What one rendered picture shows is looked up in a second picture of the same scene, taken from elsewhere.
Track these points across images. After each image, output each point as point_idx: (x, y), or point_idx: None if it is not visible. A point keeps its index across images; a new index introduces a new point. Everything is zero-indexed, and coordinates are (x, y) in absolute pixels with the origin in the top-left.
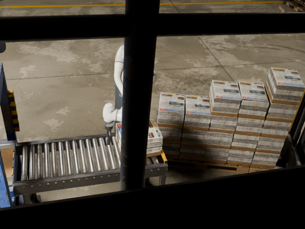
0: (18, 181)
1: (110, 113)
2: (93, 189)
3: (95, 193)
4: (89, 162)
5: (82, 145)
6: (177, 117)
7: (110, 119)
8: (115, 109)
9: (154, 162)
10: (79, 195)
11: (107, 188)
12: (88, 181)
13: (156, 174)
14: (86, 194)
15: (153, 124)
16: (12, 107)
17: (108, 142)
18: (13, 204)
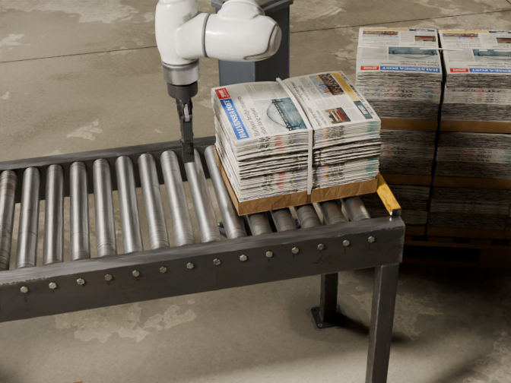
0: None
1: (183, 25)
2: (163, 337)
3: (169, 349)
4: (122, 226)
5: (103, 174)
6: (419, 91)
7: (185, 50)
8: (200, 14)
9: (354, 216)
10: (118, 354)
11: (205, 331)
12: (115, 286)
13: (365, 261)
14: (138, 351)
15: (344, 85)
16: None
17: (185, 151)
18: None
